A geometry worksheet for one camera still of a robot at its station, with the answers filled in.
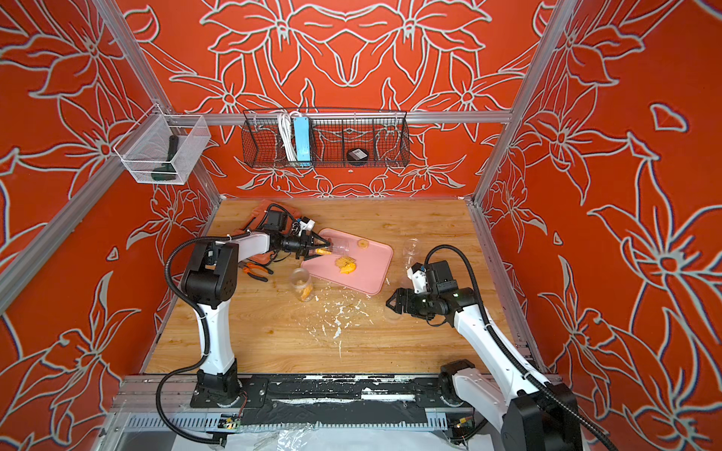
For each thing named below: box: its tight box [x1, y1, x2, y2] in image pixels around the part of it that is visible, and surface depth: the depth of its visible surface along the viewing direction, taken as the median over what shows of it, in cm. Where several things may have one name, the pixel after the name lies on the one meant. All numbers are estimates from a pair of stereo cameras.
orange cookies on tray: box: [334, 255, 358, 275], surface depth 100 cm
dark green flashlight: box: [151, 135, 179, 182], surface depth 81 cm
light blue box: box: [293, 116, 312, 167], surface depth 92 cm
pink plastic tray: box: [299, 227, 394, 296], surface depth 100 cm
